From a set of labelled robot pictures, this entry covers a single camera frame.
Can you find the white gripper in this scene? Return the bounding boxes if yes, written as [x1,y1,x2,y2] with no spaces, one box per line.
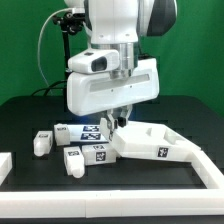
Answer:
[67,58,159,139]

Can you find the white square table top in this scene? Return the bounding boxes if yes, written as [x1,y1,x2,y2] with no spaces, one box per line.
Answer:
[100,118,201,162]

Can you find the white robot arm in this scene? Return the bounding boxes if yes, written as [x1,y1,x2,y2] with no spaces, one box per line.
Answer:
[67,0,177,133]

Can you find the white sheet with tags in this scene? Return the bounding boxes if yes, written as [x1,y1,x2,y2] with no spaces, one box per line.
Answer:
[68,125,105,142]

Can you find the white obstacle fence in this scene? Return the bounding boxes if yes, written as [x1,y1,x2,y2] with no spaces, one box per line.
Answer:
[0,151,224,218]

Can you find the black cables on table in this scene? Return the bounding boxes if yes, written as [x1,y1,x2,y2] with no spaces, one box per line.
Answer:
[31,79,69,98]

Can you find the grey cable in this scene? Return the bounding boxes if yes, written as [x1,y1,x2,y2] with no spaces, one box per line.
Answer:
[36,8,72,95]

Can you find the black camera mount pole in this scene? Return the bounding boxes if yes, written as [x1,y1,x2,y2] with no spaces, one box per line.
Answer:
[51,11,88,98]

